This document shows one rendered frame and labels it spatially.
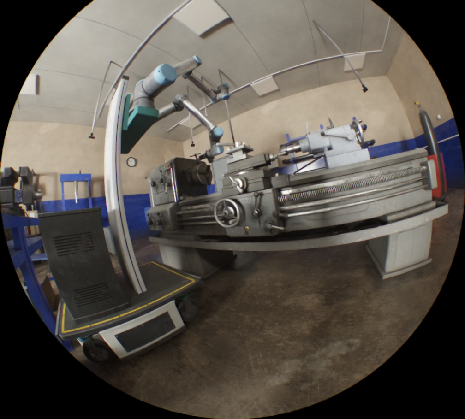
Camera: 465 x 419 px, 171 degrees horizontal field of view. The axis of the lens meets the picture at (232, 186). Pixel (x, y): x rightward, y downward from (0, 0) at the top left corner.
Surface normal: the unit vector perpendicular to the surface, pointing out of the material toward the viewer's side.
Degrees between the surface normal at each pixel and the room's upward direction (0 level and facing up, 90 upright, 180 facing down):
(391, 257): 90
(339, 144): 66
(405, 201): 90
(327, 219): 90
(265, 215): 90
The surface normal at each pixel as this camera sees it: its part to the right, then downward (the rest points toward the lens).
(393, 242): -0.51, 0.04
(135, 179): 0.84, -0.18
